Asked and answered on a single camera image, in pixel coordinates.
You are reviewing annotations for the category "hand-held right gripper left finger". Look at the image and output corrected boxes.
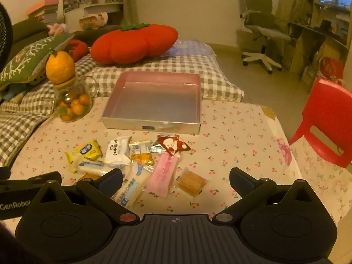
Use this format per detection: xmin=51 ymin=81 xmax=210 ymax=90
xmin=23 ymin=168 xmax=140 ymax=224

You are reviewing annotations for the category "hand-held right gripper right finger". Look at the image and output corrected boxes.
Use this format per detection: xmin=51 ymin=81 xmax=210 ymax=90
xmin=212 ymin=167 xmax=329 ymax=223

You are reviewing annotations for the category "long white blue snack packet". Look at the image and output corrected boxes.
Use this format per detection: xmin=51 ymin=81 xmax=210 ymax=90
xmin=111 ymin=162 xmax=154 ymax=209

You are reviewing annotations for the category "short white blue snack packet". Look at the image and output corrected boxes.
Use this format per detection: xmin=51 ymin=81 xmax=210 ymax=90
xmin=78 ymin=159 xmax=123 ymax=176

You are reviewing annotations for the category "white packet with black writing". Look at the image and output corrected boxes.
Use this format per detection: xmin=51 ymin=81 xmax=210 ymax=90
xmin=104 ymin=136 xmax=132 ymax=165

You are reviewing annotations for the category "brown snack packet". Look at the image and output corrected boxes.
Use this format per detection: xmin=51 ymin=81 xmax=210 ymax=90
xmin=74 ymin=172 xmax=97 ymax=185

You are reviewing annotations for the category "white and orange snack packet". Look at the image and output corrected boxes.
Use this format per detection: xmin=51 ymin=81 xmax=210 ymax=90
xmin=129 ymin=140 xmax=154 ymax=166

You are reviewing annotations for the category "yellow snack packet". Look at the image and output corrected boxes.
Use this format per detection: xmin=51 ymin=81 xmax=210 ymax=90
xmin=64 ymin=140 xmax=103 ymax=168

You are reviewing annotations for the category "clear cracker packet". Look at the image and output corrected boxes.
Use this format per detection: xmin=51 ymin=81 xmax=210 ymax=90
xmin=176 ymin=169 xmax=208 ymax=197

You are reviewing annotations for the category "pink snack packet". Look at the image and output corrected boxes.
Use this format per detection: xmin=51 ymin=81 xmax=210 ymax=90
xmin=145 ymin=152 xmax=183 ymax=199

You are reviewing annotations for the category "red snack packet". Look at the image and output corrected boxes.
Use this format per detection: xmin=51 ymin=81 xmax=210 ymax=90
xmin=157 ymin=134 xmax=191 ymax=154

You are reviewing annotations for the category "pink shallow box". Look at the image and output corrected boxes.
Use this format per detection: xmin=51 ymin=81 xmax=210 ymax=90
xmin=100 ymin=71 xmax=202 ymax=135

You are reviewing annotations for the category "cherry print tablecloth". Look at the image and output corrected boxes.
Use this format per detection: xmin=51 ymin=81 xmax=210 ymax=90
xmin=8 ymin=96 xmax=352 ymax=226

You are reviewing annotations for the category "pile of small oranges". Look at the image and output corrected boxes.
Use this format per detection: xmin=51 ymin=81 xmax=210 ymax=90
xmin=59 ymin=93 xmax=91 ymax=121

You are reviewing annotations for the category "glass jar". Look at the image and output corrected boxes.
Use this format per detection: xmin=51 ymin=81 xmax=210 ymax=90
xmin=52 ymin=75 xmax=98 ymax=123

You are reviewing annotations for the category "grey checked quilt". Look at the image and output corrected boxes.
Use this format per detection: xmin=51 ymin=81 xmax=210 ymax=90
xmin=0 ymin=53 xmax=245 ymax=168

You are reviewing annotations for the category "red plastic chair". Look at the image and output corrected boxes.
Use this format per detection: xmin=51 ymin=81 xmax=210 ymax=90
xmin=288 ymin=77 xmax=352 ymax=168

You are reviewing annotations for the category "orange-shaped jar lid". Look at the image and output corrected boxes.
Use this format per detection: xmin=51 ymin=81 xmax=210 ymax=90
xmin=45 ymin=48 xmax=76 ymax=88

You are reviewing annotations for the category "small red persimmon cushion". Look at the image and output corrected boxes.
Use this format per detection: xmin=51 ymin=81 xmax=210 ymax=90
xmin=67 ymin=39 xmax=89 ymax=62

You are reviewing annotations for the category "large red persimmon cushion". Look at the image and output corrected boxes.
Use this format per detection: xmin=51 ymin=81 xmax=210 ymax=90
xmin=90 ymin=22 xmax=179 ymax=66

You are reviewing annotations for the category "green embroidered pillow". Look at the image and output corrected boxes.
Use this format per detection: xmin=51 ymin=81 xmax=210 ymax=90
xmin=0 ymin=33 xmax=75 ymax=87

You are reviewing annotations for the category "red bag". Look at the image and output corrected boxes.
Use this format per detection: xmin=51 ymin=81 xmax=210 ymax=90
xmin=319 ymin=56 xmax=344 ymax=84

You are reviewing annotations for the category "grey office chair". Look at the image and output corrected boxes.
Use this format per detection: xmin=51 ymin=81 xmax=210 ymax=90
xmin=239 ymin=0 xmax=292 ymax=75

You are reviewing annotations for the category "floral plush toy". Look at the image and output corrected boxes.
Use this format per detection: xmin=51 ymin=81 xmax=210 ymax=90
xmin=79 ymin=11 xmax=108 ymax=30

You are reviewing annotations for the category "pink plush toy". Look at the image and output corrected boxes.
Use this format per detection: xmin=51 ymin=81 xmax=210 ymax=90
xmin=47 ymin=23 xmax=68 ymax=36

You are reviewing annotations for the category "black fan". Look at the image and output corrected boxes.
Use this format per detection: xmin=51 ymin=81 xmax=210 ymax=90
xmin=0 ymin=3 xmax=14 ymax=70

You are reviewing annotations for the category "dark green cushion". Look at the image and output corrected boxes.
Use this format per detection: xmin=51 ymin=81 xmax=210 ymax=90
xmin=11 ymin=18 xmax=50 ymax=44

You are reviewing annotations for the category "wooden desk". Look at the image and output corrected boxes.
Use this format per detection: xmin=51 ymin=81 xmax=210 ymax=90
xmin=287 ymin=19 xmax=350 ymax=88

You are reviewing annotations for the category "white bookshelf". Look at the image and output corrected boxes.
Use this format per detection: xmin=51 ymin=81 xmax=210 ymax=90
xmin=62 ymin=0 xmax=124 ymax=32

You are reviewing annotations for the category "stack of books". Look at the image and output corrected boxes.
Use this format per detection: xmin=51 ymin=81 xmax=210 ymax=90
xmin=26 ymin=0 xmax=59 ymax=25

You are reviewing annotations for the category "beige curtain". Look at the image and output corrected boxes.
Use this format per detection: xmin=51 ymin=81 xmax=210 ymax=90
xmin=275 ymin=0 xmax=312 ymax=26

